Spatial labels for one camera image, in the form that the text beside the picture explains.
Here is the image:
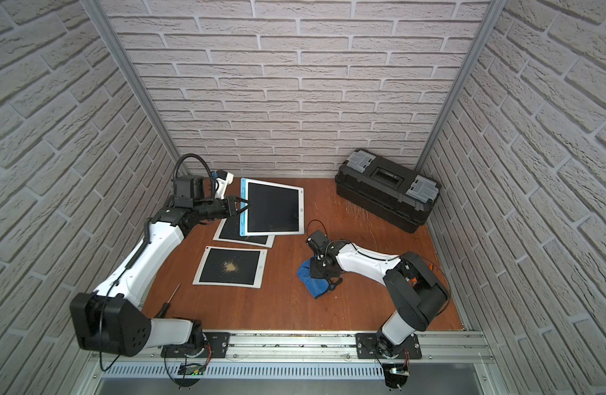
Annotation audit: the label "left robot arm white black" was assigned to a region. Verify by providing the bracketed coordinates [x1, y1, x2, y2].
[69, 171, 242, 357]

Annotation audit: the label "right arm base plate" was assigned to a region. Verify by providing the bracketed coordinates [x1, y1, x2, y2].
[355, 332, 422, 360]

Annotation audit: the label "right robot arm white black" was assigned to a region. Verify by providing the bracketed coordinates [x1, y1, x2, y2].
[297, 231, 450, 355]

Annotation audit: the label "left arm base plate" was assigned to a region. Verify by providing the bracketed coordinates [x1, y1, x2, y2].
[161, 331, 232, 359]

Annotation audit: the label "black toolbox grey latches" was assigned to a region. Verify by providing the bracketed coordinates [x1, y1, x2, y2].
[334, 149, 441, 234]

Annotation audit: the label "aluminium mounting rail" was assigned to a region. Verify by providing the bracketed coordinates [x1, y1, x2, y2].
[88, 329, 496, 365]

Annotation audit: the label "blue-edged drawing tablet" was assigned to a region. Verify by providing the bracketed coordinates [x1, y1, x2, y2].
[239, 178, 305, 236]

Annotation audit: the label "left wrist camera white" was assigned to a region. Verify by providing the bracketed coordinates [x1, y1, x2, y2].
[212, 170, 234, 199]

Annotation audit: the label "blue microfiber cleaning mitt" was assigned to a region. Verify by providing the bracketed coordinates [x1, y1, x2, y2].
[296, 259, 342, 299]

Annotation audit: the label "white drawing tablet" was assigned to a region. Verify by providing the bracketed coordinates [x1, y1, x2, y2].
[193, 246, 268, 289]
[213, 216, 275, 249]

